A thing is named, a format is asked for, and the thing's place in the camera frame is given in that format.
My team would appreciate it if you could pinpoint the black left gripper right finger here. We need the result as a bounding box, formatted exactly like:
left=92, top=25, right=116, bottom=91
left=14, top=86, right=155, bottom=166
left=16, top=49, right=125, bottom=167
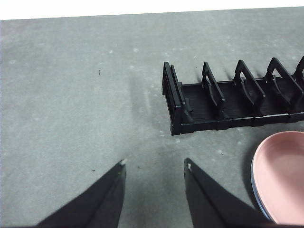
left=184, top=158, right=278, bottom=228

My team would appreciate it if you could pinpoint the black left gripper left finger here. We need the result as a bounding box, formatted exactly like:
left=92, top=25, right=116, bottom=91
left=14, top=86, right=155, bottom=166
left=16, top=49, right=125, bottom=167
left=35, top=159, right=128, bottom=228

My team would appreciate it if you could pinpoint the blue round plate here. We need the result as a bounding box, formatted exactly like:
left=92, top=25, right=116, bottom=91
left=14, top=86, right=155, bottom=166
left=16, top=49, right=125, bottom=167
left=250, top=163, right=274, bottom=221

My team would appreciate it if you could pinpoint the pink round plate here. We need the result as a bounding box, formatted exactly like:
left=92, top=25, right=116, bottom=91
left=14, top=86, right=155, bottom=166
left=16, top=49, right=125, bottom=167
left=251, top=131, right=304, bottom=225

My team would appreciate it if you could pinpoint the black plastic plate rack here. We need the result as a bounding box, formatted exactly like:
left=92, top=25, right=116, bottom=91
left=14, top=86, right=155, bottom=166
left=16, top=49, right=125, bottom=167
left=162, top=56, right=304, bottom=136

